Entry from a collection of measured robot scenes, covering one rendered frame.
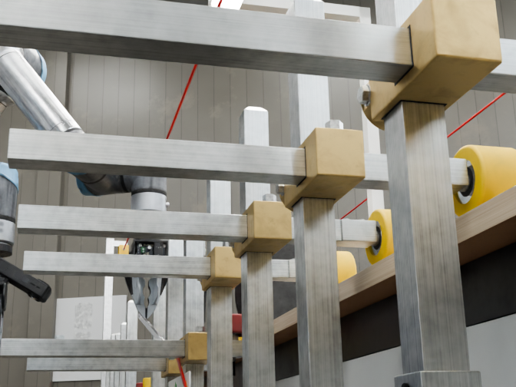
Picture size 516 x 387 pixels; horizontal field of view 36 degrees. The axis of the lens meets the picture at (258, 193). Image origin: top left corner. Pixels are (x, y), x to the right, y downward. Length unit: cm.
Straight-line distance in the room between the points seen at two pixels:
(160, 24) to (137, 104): 928
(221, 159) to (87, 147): 13
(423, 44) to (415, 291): 17
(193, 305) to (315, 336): 77
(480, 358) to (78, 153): 49
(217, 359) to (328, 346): 50
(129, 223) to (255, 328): 21
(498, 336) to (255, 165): 32
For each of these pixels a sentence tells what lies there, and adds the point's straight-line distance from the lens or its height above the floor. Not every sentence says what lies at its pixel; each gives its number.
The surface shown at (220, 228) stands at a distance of 102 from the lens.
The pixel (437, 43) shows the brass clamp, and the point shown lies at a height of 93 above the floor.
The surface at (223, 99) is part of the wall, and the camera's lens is 952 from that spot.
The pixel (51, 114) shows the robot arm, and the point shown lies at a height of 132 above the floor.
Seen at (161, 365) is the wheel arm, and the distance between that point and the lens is 174.
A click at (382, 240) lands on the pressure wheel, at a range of 107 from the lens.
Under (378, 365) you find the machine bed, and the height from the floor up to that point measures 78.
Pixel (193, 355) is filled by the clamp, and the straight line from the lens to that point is 146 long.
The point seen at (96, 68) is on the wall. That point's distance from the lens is 1022.
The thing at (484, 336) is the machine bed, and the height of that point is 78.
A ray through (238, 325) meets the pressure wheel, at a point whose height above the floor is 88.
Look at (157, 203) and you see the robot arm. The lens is 168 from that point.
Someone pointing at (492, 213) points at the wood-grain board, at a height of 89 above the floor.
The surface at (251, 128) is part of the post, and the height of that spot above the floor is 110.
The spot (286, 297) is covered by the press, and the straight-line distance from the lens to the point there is 741.
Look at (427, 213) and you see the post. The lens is 58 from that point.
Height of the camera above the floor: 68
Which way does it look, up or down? 17 degrees up
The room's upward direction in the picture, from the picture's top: 1 degrees counter-clockwise
